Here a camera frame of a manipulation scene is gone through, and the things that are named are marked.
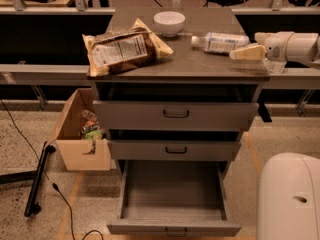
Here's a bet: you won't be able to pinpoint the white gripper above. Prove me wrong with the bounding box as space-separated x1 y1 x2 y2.
229 32 319 64

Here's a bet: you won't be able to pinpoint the clear plastic bottle blue label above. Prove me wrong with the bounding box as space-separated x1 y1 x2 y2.
191 32 249 54

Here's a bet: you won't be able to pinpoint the white bowl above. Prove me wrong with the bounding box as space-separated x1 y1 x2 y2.
154 11 185 37

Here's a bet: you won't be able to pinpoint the grey drawer cabinet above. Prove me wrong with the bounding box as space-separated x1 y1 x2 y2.
87 7 271 178

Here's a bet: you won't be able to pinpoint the brown snack bag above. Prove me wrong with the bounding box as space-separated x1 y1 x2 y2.
82 18 174 77

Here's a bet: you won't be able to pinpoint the top grey drawer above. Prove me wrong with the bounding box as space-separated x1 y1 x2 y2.
93 100 258 131

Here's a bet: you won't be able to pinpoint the middle grey drawer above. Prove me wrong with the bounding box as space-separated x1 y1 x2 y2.
108 140 241 161

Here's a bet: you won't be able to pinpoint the bottom open grey drawer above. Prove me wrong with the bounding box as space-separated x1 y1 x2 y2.
107 160 241 237

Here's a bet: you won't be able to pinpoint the snack packets in box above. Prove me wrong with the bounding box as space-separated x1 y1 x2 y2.
81 109 104 141

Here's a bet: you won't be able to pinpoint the cardboard box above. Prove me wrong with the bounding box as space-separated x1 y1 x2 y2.
48 88 111 171

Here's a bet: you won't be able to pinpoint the clear plastic item on rail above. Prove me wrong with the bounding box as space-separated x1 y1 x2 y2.
264 59 286 74

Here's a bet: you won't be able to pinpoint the black floor cable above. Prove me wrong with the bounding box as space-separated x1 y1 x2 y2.
0 98 105 240

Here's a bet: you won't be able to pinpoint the grey metal rail bench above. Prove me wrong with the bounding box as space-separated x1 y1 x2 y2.
0 64 320 90

